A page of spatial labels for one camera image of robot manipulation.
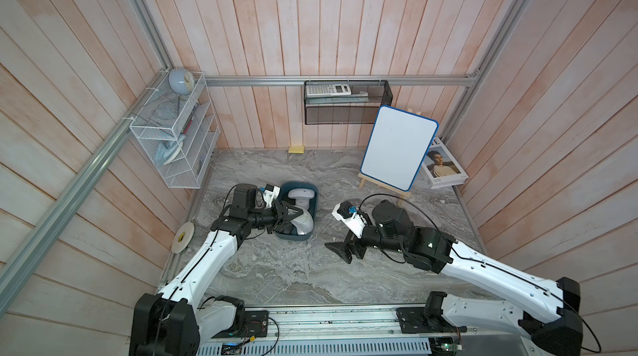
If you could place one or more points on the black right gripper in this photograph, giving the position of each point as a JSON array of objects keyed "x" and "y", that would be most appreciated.
[{"x": 344, "y": 249}]

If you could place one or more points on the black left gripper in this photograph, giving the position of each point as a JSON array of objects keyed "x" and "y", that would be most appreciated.
[{"x": 282, "y": 215}]

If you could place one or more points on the white beige round mouse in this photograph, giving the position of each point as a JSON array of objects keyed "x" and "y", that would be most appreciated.
[{"x": 304, "y": 224}]

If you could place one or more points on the teal plastic storage box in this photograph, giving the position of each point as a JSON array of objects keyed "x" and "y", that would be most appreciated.
[{"x": 311, "y": 206}]

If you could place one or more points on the white slim mouse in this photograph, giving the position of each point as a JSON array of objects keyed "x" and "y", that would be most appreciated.
[{"x": 302, "y": 194}]

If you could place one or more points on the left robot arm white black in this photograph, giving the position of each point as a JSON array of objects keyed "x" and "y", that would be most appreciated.
[{"x": 199, "y": 271}]

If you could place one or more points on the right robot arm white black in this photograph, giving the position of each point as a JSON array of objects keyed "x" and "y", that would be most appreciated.
[{"x": 545, "y": 312}]

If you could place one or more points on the yellow sticky note pad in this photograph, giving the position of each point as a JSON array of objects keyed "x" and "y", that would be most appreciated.
[{"x": 298, "y": 149}]

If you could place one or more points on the magazine with portrait cover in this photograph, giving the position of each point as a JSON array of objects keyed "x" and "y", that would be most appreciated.
[{"x": 441, "y": 168}]

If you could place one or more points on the blue framed whiteboard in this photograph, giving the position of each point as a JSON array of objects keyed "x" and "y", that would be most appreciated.
[{"x": 397, "y": 147}]

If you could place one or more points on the white tape roll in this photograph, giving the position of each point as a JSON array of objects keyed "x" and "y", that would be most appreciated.
[{"x": 182, "y": 237}]

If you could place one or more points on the white iron on shelf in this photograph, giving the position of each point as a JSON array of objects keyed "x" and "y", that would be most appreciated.
[{"x": 167, "y": 151}]

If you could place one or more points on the white calculator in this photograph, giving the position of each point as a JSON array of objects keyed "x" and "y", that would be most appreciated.
[{"x": 325, "y": 90}]

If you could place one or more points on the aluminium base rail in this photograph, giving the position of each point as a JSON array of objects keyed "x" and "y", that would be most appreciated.
[{"x": 334, "y": 323}]

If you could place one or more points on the black mesh wall basket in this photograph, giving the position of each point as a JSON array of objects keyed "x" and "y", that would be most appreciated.
[{"x": 362, "y": 107}]

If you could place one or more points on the white wire mesh shelf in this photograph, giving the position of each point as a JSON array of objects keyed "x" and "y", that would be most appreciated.
[{"x": 164, "y": 115}]

